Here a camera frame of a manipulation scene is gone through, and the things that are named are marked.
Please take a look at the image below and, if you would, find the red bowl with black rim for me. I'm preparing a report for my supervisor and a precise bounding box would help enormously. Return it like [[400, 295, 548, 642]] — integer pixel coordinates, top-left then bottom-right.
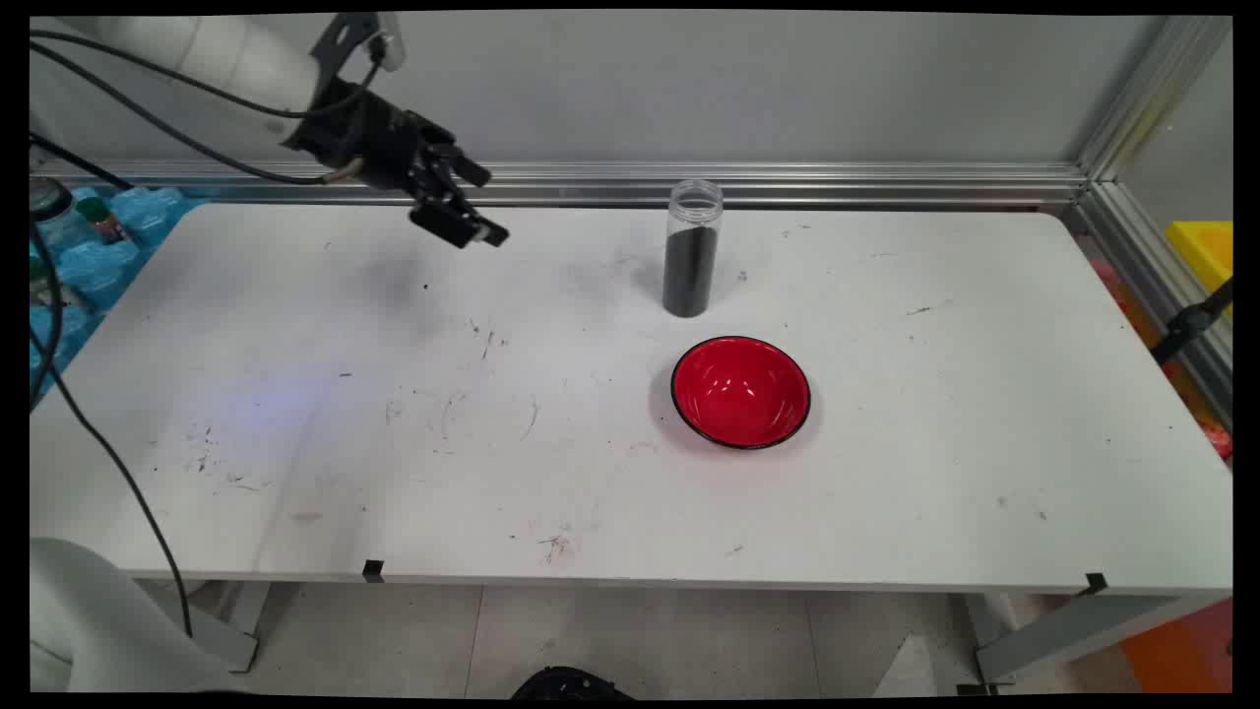
[[669, 335, 813, 452]]

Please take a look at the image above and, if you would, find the aluminium frame rail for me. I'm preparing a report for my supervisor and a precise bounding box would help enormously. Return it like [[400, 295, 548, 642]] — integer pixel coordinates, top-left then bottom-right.
[[1073, 182, 1233, 429], [30, 161, 1089, 210]]

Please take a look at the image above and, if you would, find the black cable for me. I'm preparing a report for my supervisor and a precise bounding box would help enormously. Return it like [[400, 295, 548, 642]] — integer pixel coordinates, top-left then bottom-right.
[[30, 44, 361, 639], [30, 28, 387, 121]]

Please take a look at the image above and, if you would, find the blue wrapped bottle pack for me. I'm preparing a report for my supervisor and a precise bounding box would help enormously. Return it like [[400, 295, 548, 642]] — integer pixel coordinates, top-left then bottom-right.
[[30, 187, 208, 395]]

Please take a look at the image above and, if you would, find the grey table leg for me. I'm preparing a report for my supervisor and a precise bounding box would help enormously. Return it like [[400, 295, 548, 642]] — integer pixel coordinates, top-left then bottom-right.
[[950, 591, 1231, 690]]

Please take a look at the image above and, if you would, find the clear jar of black granules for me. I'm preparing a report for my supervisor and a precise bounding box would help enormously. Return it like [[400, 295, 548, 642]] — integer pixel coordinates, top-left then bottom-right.
[[661, 180, 725, 319]]

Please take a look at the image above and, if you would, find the upright aluminium frame post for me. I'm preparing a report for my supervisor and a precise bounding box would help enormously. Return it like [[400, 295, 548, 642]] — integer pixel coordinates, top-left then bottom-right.
[[1078, 15, 1233, 183]]

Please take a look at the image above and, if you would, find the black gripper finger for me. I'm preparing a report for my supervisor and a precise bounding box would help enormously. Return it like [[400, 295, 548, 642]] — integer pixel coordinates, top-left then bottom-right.
[[408, 172, 511, 249], [409, 116, 492, 189]]

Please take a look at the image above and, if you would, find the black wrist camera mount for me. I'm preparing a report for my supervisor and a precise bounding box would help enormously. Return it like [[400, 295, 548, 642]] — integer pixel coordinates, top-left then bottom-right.
[[310, 12, 385, 85]]

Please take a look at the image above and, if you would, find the yellow plastic bin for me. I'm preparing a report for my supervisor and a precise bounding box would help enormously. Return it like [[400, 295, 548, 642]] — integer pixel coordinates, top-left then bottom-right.
[[1166, 222, 1233, 316]]

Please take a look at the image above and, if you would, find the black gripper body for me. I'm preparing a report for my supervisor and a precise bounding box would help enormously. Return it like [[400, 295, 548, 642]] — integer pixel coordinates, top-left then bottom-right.
[[285, 79, 464, 194]]

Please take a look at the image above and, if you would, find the thin black cord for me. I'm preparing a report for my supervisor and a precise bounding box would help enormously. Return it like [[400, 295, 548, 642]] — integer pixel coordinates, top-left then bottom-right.
[[30, 133, 134, 190]]

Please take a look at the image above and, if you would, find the orange box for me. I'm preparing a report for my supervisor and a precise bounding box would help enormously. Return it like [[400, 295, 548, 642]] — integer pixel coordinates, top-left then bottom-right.
[[1122, 596, 1233, 693]]

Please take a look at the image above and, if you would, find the bottle with green cap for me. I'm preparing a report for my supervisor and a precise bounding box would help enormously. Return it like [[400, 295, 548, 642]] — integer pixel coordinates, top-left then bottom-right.
[[77, 197, 131, 247]]

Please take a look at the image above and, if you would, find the black object on floor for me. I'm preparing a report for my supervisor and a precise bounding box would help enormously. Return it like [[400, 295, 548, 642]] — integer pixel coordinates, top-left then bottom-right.
[[512, 667, 636, 700]]

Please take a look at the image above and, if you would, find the glass jar with lid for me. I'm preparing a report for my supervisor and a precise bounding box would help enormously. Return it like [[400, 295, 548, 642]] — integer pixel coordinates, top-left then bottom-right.
[[30, 177, 78, 255]]

